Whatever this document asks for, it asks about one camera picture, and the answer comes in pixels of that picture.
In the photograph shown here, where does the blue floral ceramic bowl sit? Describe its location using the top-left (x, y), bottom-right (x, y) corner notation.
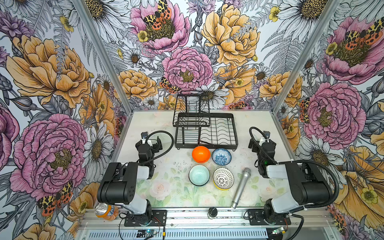
top-left (212, 148), bottom-right (232, 166)

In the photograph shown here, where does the orange plastic bowl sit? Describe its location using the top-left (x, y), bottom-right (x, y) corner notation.
top-left (192, 146), bottom-right (211, 164)

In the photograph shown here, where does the mint green ceramic bowl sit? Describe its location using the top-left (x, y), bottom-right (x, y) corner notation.
top-left (189, 165), bottom-right (210, 187)

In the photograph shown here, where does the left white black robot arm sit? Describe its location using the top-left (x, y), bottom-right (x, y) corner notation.
top-left (95, 132), bottom-right (163, 227)

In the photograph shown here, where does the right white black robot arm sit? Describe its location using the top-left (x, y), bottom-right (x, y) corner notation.
top-left (249, 127), bottom-right (340, 225)

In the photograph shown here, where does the silver microphone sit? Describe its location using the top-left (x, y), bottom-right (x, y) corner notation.
top-left (231, 168), bottom-right (251, 209)

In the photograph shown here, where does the white patterned yellow bowl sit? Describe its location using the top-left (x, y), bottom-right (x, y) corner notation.
top-left (213, 168), bottom-right (235, 191)

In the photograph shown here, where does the orange soda can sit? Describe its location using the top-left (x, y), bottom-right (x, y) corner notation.
top-left (95, 203), bottom-right (119, 221)

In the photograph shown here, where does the green circuit board left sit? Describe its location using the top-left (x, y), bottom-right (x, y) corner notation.
top-left (136, 229), bottom-right (159, 239)

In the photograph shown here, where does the green circuit board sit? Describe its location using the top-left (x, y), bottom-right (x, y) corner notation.
top-left (272, 227), bottom-right (286, 235)
top-left (136, 229), bottom-right (159, 239)

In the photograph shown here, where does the green circuit board right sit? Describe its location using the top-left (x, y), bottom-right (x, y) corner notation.
top-left (272, 227), bottom-right (286, 235)

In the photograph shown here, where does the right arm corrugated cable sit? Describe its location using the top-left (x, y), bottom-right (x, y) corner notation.
top-left (248, 126), bottom-right (340, 209)

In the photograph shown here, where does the black wire dish rack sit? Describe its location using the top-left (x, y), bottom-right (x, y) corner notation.
top-left (173, 92), bottom-right (239, 151)

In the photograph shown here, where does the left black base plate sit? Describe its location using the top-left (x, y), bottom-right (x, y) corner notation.
top-left (124, 210), bottom-right (168, 227)

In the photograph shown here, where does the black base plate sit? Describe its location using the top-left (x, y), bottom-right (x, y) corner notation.
top-left (247, 209), bottom-right (291, 226)
top-left (124, 210), bottom-right (168, 227)

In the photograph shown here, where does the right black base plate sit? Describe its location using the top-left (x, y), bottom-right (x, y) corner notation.
top-left (247, 209), bottom-right (291, 226)

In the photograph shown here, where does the black knob on rail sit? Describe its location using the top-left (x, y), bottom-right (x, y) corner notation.
top-left (208, 207), bottom-right (218, 219)

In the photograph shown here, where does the aluminium front rail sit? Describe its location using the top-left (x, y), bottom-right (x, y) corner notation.
top-left (75, 207), bottom-right (342, 240)

